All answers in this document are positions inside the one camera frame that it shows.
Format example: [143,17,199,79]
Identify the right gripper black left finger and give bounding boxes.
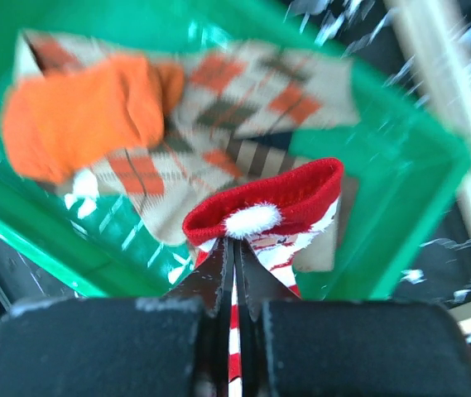
[162,237,234,319]

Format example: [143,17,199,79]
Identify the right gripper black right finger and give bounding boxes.
[233,239,302,323]

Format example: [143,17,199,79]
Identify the green plastic tray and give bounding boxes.
[0,1,470,299]

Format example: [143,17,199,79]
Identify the orange argyle sock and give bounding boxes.
[6,31,360,246]

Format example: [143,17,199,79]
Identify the wooden clothes rack frame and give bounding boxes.
[386,1,471,334]

